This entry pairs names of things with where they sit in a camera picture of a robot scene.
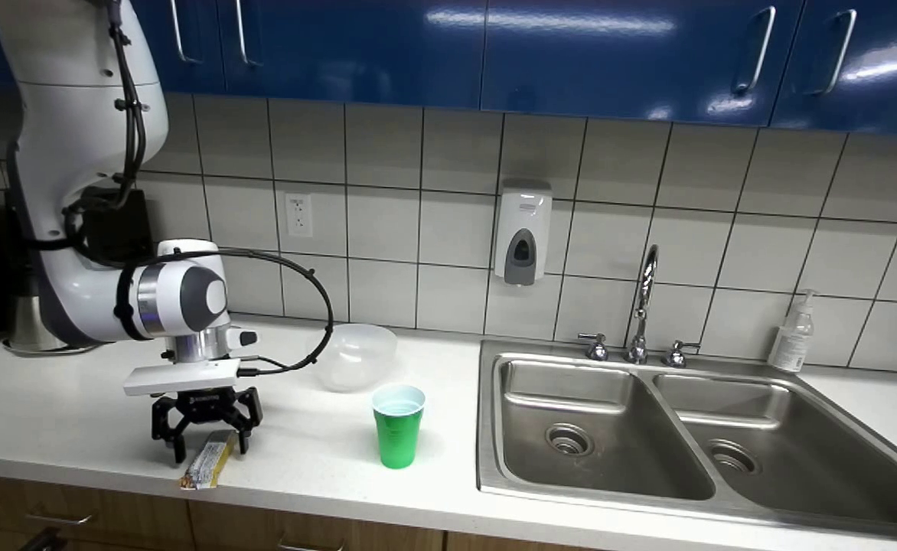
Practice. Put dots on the clear soap bottle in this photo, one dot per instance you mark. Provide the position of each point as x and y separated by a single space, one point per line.
793 335

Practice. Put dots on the clear plastic bowl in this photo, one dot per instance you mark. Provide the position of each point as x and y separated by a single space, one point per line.
357 359

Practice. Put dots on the wooden lower cabinet drawers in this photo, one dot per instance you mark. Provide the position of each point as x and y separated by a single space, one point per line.
72 518

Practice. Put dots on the white wall soap dispenser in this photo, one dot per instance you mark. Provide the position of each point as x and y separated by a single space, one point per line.
521 234

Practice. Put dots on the white wall outlet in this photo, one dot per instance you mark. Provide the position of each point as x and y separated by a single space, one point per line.
298 216

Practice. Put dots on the yellow silver snack packet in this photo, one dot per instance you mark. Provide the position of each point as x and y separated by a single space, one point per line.
205 465

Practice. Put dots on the stainless double sink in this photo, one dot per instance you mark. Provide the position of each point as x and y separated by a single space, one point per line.
713 442

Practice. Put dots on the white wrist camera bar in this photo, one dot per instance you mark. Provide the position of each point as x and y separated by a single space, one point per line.
182 377

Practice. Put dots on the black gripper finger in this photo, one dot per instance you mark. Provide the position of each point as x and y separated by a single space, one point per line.
177 447
243 439

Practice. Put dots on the green plastic cup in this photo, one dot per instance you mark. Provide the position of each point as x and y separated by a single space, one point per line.
399 415

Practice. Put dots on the blue upper cabinet doors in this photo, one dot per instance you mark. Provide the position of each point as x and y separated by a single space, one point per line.
723 61

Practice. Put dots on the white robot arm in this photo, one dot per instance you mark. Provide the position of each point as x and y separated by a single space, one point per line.
93 114

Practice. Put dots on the steel coffee carafe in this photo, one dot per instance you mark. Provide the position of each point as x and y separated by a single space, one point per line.
27 335

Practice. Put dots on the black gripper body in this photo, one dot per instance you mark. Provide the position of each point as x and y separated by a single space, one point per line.
205 405

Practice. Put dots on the black coffee maker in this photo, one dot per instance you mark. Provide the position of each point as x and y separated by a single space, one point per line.
112 237

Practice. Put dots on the chrome faucet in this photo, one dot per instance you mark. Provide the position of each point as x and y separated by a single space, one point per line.
635 341

